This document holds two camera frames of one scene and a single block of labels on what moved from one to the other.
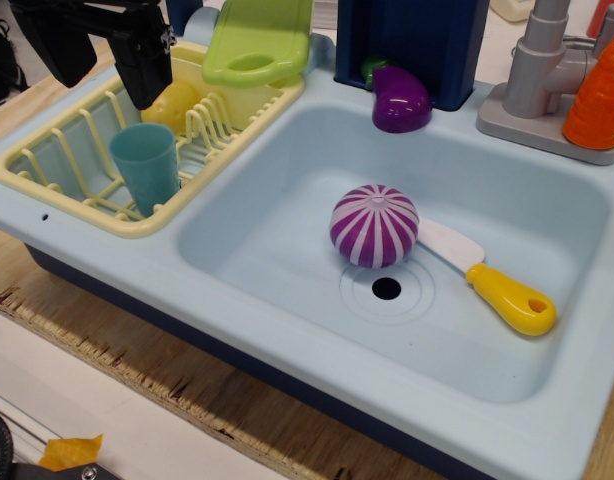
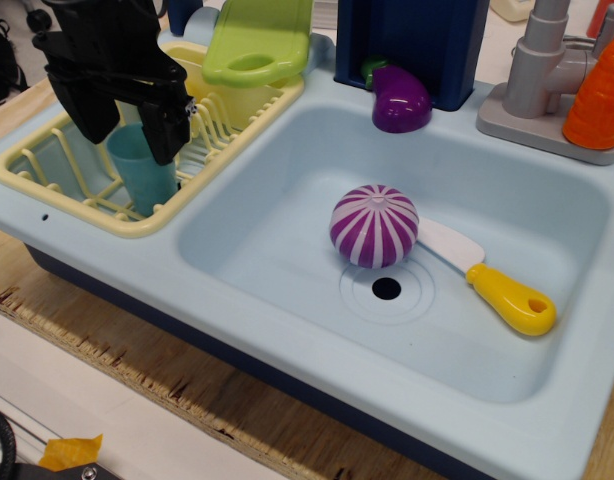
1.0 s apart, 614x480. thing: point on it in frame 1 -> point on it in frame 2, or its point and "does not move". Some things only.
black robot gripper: x=139 y=39 -> x=117 y=44
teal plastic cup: x=148 y=155 does not move
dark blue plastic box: x=442 y=41 does not move
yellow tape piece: x=68 y=453 does not move
